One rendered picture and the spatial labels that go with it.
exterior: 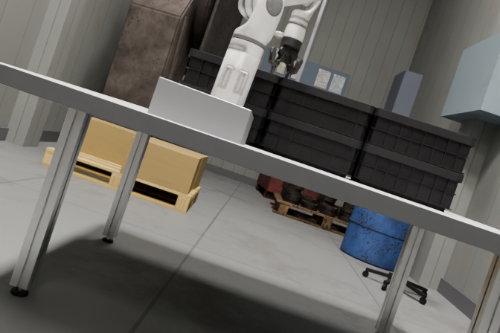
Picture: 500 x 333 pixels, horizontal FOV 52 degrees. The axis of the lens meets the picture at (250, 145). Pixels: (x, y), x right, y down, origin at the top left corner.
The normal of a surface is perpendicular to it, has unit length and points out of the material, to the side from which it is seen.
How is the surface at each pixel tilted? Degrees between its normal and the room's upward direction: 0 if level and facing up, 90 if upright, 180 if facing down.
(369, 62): 90
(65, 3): 90
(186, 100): 90
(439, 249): 90
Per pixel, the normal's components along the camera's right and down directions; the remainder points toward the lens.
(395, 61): -0.04, 0.00
